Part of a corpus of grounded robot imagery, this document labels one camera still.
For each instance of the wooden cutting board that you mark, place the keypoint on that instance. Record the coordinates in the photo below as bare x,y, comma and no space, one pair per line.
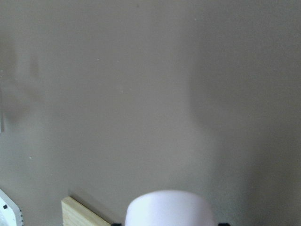
76,214

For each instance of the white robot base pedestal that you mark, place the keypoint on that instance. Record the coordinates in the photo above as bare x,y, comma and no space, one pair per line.
10,213

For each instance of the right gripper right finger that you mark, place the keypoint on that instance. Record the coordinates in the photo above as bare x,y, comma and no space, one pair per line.
223,224

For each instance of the pink plastic cup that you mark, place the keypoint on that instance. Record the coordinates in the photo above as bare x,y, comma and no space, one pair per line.
169,208

